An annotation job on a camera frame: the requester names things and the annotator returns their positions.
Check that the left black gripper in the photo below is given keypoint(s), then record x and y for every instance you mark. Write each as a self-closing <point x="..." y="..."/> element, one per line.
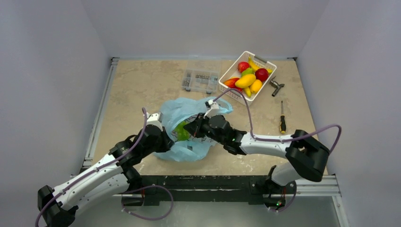
<point x="167" y="142"/>

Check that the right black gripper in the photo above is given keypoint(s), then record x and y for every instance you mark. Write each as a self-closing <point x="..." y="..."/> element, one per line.
<point x="196" y="126"/>

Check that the green fake grapes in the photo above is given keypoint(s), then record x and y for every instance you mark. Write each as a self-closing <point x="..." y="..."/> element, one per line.
<point x="180" y="133"/>

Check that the light blue plastic bag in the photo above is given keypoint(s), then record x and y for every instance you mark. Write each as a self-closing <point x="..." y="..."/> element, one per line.
<point x="175" y="112"/>

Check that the dark red fake apple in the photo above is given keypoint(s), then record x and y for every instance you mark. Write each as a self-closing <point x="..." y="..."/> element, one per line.
<point x="262" y="74"/>

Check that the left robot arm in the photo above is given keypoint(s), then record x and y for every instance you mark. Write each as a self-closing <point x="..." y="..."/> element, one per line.
<point x="113" y="174"/>

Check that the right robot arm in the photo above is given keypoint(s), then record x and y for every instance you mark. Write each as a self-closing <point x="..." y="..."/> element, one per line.
<point x="306" y="157"/>

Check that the red orange fake mango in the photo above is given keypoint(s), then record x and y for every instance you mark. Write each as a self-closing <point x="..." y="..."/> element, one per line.
<point x="230" y="83"/>

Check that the red fake strawberry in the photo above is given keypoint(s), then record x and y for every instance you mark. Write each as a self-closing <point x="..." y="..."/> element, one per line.
<point x="238" y="89"/>

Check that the small yellow fake banana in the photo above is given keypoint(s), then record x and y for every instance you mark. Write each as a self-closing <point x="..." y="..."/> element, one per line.
<point x="247" y="91"/>

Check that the large yellow fake mango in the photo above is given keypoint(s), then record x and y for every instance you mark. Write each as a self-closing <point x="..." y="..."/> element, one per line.
<point x="245" y="81"/>

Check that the small yellow fake mango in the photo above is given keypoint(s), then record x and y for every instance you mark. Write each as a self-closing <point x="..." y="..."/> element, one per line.
<point x="255" y="86"/>

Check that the green fake mango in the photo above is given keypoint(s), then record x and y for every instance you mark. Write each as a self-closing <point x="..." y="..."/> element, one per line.
<point x="247" y="71"/>

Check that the clear plastic screw box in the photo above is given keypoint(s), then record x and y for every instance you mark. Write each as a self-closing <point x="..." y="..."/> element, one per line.
<point x="204" y="81"/>

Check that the white plastic basket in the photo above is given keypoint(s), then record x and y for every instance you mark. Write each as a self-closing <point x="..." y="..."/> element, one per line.
<point x="233" y="72"/>

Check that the black yellow screwdriver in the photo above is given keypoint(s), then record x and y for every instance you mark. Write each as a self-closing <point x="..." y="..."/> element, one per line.
<point x="282" y="124"/>

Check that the grey metal tool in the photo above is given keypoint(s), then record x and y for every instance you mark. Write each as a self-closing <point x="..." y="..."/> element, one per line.
<point x="276" y="85"/>

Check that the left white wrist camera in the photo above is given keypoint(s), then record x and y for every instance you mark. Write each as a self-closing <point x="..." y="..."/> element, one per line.
<point x="155" y="119"/>

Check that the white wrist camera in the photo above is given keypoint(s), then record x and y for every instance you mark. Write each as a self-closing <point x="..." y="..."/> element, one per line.
<point x="155" y="119"/>
<point x="213" y="108"/>

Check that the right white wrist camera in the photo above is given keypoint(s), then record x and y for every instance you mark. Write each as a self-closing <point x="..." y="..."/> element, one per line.
<point x="213" y="108"/>

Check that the black metal base rail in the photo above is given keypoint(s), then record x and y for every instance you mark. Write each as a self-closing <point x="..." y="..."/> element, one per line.
<point x="251" y="189"/>

